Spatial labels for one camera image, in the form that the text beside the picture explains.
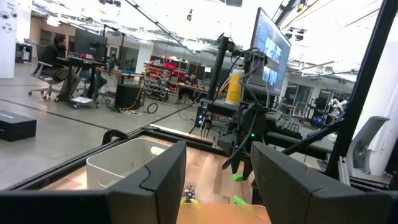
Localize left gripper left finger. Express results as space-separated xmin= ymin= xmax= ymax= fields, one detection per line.
xmin=0 ymin=140 xmax=187 ymax=224

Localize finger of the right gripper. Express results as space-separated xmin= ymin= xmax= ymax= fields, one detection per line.
xmin=231 ymin=155 xmax=242 ymax=175
xmin=243 ymin=157 xmax=254 ymax=181

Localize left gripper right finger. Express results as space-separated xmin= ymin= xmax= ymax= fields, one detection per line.
xmin=251 ymin=141 xmax=398 ymax=224

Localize white plastic bin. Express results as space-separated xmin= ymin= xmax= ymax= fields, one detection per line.
xmin=86 ymin=138 xmax=170 ymax=190

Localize orange translucent plastic bin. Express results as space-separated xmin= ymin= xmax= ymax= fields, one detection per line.
xmin=175 ymin=202 xmax=272 ymax=224

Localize yellow wipes canister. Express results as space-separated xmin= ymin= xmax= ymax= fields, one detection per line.
xmin=224 ymin=68 xmax=246 ymax=106

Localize black keyboard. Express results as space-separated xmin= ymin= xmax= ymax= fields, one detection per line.
xmin=273 ymin=118 xmax=304 ymax=140

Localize black monitor pole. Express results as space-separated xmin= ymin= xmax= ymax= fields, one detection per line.
xmin=206 ymin=35 xmax=246 ymax=101

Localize person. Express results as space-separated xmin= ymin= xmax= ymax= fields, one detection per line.
xmin=178 ymin=73 xmax=200 ymax=102
xmin=40 ymin=33 xmax=82 ymax=100

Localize large workstation monitor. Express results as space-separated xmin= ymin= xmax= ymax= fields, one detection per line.
xmin=250 ymin=6 xmax=292 ymax=97

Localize shelf with red bins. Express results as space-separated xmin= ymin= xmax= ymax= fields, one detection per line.
xmin=142 ymin=60 xmax=191 ymax=102

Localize black speaker box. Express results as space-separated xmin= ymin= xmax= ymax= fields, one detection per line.
xmin=114 ymin=83 xmax=144 ymax=110

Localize black rectangular box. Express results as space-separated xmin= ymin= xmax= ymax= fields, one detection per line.
xmin=0 ymin=109 xmax=37 ymax=142

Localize black computer monitor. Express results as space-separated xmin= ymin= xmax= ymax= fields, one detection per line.
xmin=73 ymin=27 xmax=109 ymax=60

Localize grey office chair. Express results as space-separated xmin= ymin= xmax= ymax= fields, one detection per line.
xmin=27 ymin=45 xmax=63 ymax=101

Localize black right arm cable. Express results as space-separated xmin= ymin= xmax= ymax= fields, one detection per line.
xmin=222 ymin=46 xmax=271 ymax=170

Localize black aluminium rig frame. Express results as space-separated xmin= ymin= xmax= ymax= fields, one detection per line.
xmin=6 ymin=0 xmax=398 ymax=200

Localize black metal frame desk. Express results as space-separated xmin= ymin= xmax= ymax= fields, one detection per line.
xmin=55 ymin=55 xmax=108 ymax=110

